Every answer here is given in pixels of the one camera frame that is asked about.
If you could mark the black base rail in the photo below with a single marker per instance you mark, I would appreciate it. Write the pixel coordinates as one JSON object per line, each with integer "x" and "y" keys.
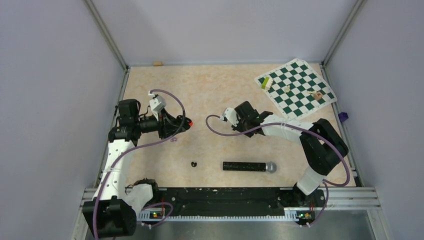
{"x": 236, "y": 201}

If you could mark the green white chessboard mat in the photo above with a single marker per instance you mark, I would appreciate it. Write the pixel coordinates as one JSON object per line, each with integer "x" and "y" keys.
{"x": 304, "y": 82}

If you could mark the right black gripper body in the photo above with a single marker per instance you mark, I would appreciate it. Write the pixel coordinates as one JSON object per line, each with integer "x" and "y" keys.
{"x": 242, "y": 125}

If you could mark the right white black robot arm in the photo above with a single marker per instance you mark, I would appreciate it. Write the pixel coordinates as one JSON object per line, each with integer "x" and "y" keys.
{"x": 323, "y": 147}

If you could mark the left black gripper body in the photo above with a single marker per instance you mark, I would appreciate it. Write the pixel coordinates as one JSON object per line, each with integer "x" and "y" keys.
{"x": 162, "y": 124}

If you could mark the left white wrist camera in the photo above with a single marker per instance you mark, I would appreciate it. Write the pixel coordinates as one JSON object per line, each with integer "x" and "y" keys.
{"x": 157, "y": 104}

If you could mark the green white block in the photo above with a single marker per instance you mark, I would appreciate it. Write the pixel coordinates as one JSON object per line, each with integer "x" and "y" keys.
{"x": 265, "y": 84}

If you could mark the black microphone silver head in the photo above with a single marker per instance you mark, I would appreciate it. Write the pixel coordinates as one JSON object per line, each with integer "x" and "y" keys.
{"x": 269, "y": 167}

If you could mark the purple small object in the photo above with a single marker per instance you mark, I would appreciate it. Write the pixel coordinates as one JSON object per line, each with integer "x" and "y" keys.
{"x": 343, "y": 116}

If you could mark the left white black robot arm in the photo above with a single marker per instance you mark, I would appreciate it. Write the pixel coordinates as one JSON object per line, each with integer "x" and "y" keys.
{"x": 113, "y": 212}

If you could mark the wooden letter cube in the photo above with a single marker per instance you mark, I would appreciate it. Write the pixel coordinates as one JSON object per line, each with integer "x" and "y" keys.
{"x": 317, "y": 96}

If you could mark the beige chess piece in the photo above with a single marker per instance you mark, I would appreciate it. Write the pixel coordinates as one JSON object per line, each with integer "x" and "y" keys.
{"x": 287, "y": 89}

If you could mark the small wooden block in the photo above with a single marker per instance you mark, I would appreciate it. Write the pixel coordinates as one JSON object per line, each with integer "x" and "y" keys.
{"x": 157, "y": 64}

